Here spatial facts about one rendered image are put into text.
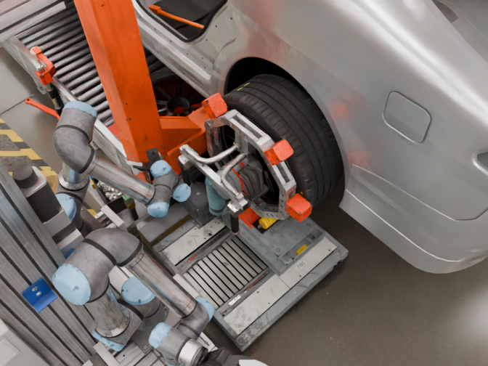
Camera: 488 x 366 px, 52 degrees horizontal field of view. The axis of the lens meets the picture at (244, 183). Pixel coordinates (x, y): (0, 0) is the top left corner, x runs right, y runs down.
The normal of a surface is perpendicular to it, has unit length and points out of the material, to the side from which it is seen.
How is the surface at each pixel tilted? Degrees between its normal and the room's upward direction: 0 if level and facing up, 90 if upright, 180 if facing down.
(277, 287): 0
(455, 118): 80
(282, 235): 0
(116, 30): 90
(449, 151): 90
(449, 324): 0
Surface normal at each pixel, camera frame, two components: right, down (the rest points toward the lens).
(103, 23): 0.67, 0.59
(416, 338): -0.03, -0.59
